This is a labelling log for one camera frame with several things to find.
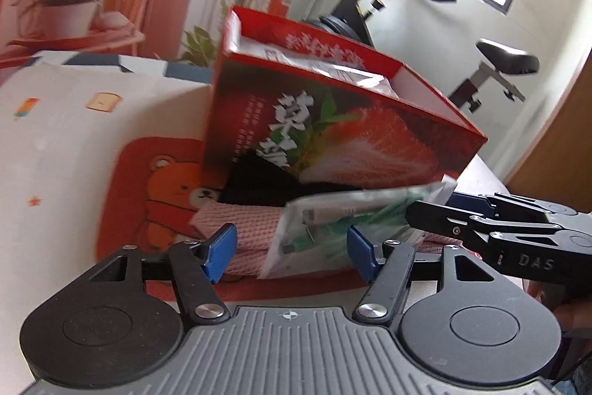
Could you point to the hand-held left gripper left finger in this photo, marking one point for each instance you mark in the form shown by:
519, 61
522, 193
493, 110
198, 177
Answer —
222, 248

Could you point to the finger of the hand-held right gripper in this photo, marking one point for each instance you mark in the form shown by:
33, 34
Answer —
444, 221
471, 199

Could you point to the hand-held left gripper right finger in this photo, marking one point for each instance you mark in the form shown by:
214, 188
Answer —
363, 254

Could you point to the clear plastic packet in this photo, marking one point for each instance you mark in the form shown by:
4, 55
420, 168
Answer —
333, 219

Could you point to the strawberry printed cardboard box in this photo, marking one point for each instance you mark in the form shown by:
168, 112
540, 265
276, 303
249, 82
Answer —
370, 145

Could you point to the person's right hand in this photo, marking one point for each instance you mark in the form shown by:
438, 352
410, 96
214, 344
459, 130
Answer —
566, 314

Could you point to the pink knitted cloth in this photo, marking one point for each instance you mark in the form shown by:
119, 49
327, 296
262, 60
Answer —
245, 224

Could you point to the black cloth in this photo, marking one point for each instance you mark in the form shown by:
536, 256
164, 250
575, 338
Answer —
254, 186

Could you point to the red bear mat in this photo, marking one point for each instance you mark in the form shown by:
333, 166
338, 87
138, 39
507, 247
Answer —
162, 191

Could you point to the wooden door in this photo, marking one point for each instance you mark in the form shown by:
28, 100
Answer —
559, 136

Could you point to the black exercise bike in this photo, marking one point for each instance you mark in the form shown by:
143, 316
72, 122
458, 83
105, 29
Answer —
508, 58

